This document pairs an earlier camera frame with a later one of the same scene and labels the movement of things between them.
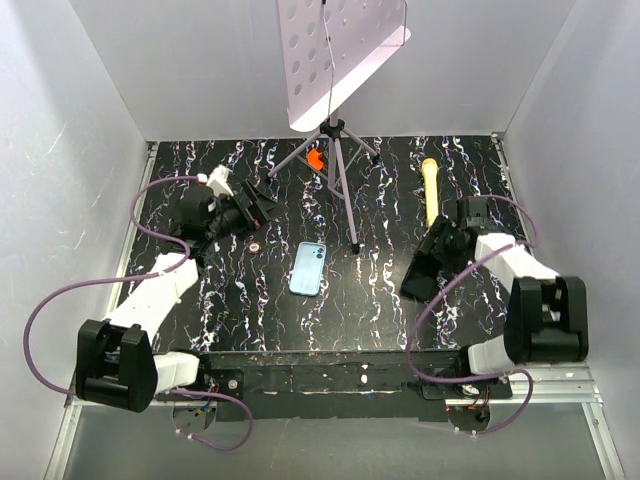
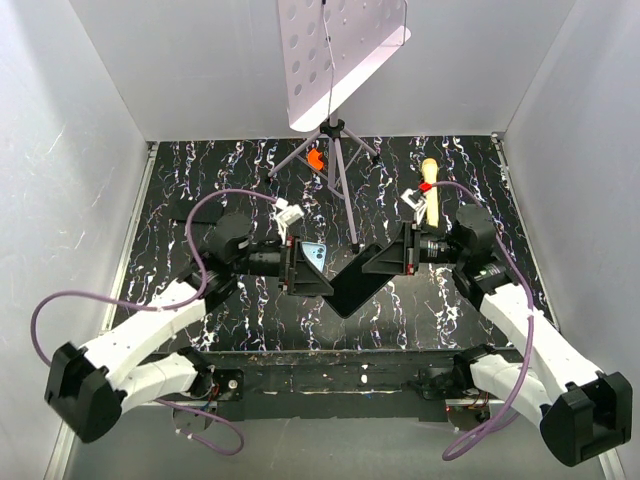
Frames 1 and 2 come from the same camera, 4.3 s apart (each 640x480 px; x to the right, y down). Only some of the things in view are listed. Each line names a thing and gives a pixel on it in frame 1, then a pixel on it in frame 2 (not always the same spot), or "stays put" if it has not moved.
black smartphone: (423, 279) → (353, 288)
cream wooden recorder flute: (430, 174) stays put
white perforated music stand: (326, 45) stays put
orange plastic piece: (313, 159) stays put
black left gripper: (252, 218) → (298, 277)
